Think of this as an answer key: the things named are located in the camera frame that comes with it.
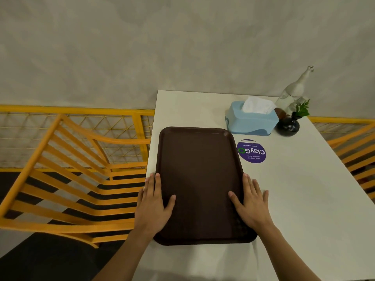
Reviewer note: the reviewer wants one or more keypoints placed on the small brown-topped condiment jar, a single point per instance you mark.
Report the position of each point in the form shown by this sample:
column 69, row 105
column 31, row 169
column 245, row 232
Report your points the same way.
column 280, row 113

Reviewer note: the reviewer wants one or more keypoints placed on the person's left thumb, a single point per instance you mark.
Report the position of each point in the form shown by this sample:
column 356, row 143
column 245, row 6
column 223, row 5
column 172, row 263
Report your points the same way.
column 170, row 203

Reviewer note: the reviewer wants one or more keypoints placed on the yellow metal mesh railing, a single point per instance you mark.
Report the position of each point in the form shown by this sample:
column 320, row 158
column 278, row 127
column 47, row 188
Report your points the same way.
column 96, row 137

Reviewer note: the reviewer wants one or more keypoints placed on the blue tissue box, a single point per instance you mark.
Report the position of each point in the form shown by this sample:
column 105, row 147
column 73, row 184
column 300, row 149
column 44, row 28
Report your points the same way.
column 250, row 121

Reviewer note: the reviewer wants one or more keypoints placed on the white tissue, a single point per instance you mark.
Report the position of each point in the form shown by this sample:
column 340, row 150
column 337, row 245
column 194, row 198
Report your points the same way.
column 257, row 104

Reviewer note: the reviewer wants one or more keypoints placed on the yellow wooden slatted chair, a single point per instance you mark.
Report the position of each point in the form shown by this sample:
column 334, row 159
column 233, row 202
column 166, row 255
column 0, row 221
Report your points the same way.
column 70, row 178
column 356, row 160

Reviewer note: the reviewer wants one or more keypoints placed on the round purple sticker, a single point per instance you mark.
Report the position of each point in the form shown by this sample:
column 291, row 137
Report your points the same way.
column 251, row 151

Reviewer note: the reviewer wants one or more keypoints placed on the dark brown plastic tray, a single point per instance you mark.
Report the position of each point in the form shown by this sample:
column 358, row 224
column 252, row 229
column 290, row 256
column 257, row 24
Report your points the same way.
column 200, row 184

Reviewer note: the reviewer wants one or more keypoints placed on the person's left forearm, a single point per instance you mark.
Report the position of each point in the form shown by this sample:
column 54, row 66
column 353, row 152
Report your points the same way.
column 126, row 257

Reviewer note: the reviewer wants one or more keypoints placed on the person's left hand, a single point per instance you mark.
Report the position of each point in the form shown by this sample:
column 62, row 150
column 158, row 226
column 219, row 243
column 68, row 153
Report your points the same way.
column 151, row 210

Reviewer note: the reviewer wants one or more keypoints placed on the person's left middle finger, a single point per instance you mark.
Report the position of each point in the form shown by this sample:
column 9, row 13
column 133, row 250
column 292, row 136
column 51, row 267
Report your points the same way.
column 151, row 188

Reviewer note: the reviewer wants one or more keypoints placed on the person's right little finger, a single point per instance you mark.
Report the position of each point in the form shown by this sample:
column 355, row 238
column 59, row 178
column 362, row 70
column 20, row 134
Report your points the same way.
column 265, row 198

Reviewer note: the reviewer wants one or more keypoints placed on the person's right hand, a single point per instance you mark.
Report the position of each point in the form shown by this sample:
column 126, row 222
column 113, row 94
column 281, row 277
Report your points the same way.
column 253, row 209

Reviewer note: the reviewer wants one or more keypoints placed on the person's right forearm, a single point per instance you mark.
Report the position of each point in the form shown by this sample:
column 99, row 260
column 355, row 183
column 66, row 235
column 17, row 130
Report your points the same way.
column 288, row 254

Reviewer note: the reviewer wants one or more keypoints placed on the clear glass bottle with spout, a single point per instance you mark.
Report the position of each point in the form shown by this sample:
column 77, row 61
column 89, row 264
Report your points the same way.
column 293, row 90

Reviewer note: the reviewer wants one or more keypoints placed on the white table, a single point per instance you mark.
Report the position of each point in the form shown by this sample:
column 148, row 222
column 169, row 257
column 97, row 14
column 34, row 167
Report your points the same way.
column 293, row 201

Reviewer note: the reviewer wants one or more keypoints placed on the green plant sprig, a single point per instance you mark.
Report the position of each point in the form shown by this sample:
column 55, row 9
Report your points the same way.
column 303, row 109

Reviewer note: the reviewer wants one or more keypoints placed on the person's right thumb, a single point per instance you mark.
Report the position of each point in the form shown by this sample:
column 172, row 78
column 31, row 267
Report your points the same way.
column 235, row 200

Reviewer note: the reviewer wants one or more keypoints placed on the person's right middle finger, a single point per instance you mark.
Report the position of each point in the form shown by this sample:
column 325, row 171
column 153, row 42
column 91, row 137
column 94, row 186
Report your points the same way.
column 252, row 190

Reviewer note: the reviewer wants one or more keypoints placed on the small black vase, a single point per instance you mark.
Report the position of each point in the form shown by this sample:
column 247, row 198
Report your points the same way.
column 288, row 125

